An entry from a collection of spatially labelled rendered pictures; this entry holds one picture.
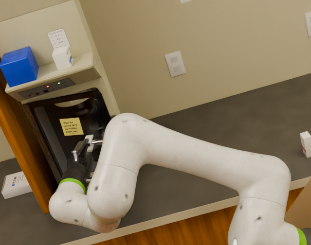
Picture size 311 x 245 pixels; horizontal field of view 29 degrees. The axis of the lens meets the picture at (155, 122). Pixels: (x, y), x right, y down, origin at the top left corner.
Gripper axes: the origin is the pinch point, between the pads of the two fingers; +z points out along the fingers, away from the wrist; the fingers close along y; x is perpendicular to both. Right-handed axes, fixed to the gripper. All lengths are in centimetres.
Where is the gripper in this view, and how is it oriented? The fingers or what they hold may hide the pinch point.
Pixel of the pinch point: (88, 143)
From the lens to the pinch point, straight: 228.2
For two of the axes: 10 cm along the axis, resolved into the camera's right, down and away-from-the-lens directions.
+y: -2.8, -8.2, -5.1
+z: 1.3, -5.6, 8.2
